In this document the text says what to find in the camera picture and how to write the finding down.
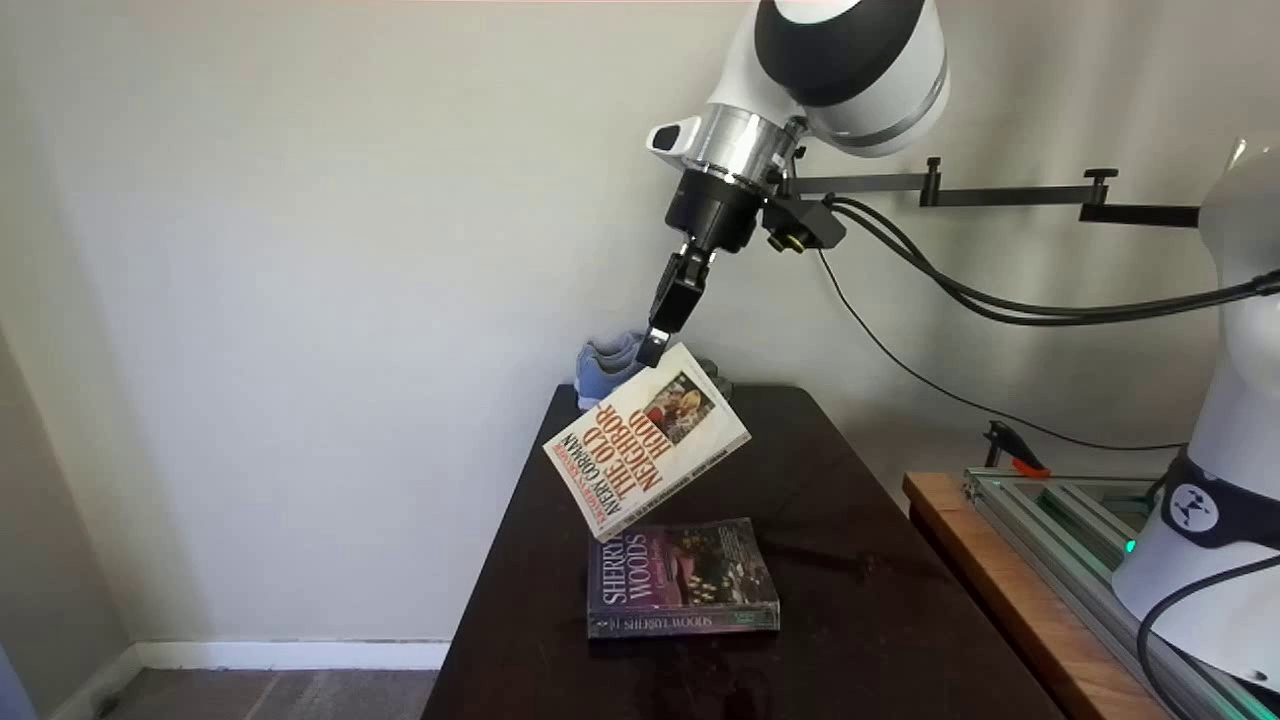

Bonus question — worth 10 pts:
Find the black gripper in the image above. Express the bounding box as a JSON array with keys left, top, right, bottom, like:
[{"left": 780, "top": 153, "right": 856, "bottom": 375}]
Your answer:
[{"left": 638, "top": 173, "right": 763, "bottom": 368}]

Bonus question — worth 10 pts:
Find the white paperback book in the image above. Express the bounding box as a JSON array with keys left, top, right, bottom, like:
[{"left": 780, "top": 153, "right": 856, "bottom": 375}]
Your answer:
[{"left": 542, "top": 342, "right": 750, "bottom": 541}]

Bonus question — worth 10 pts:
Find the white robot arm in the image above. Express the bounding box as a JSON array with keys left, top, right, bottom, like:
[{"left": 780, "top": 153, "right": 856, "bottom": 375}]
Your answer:
[{"left": 643, "top": 0, "right": 1280, "bottom": 693}]

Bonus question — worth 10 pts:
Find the dark paperback book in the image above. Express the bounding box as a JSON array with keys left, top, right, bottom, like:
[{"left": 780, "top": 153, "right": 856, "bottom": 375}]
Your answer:
[{"left": 585, "top": 514, "right": 780, "bottom": 638}]

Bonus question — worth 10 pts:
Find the grey blue sneaker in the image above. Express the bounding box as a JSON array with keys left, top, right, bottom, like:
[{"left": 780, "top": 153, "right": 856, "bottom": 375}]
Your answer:
[{"left": 573, "top": 324, "right": 723, "bottom": 410}]

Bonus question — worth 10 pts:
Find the wooden board base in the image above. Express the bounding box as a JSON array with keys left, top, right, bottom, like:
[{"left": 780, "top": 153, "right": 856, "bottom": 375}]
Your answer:
[{"left": 903, "top": 472, "right": 1166, "bottom": 720}]

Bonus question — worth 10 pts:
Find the red black clamp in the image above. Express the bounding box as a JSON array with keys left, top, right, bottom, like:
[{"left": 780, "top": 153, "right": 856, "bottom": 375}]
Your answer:
[{"left": 983, "top": 419, "right": 1052, "bottom": 481}]

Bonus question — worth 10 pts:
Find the white baseboard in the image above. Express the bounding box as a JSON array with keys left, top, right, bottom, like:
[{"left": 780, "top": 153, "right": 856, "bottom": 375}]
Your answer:
[{"left": 45, "top": 638, "right": 448, "bottom": 720}]

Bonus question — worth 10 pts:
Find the thin black wall cable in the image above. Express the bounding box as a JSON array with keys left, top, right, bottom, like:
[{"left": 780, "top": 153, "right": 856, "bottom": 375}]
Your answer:
[{"left": 811, "top": 247, "right": 1193, "bottom": 457}]

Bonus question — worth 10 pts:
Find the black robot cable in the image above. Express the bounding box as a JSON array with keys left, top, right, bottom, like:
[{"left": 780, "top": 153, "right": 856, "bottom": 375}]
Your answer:
[{"left": 826, "top": 196, "right": 1280, "bottom": 331}]

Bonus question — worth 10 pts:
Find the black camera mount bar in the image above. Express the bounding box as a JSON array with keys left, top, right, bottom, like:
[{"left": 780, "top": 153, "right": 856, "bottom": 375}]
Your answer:
[{"left": 763, "top": 158, "right": 1199, "bottom": 250}]

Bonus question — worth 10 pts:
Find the aluminium rail frame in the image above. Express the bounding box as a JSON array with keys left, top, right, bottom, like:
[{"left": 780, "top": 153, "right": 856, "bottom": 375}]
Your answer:
[{"left": 962, "top": 464, "right": 1280, "bottom": 720}]

